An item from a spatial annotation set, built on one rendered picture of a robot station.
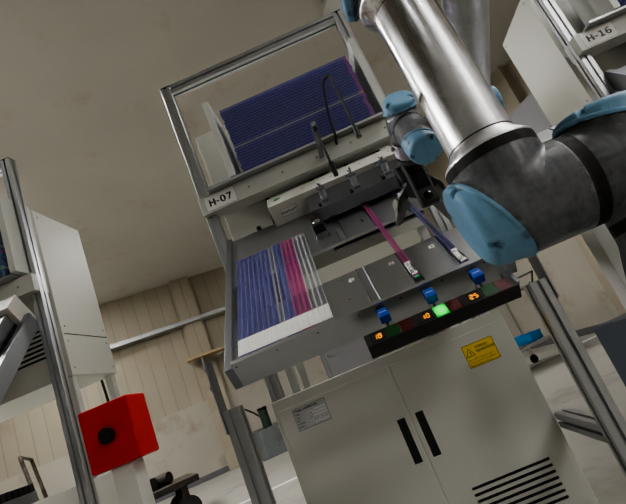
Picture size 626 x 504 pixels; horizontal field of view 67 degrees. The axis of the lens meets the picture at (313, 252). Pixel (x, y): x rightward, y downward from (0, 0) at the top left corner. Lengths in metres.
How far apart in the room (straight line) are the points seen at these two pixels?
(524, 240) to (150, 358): 7.71
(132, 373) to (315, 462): 6.83
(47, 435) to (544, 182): 8.05
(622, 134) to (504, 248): 0.17
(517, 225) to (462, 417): 0.91
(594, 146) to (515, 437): 0.97
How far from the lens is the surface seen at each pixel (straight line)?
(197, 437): 7.95
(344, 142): 1.73
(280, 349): 1.09
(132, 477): 1.39
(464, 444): 1.41
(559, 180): 0.58
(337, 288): 1.20
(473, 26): 0.92
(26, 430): 8.41
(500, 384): 1.42
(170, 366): 8.06
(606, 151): 0.61
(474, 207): 0.56
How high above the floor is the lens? 0.61
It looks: 15 degrees up
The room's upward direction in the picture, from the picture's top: 23 degrees counter-clockwise
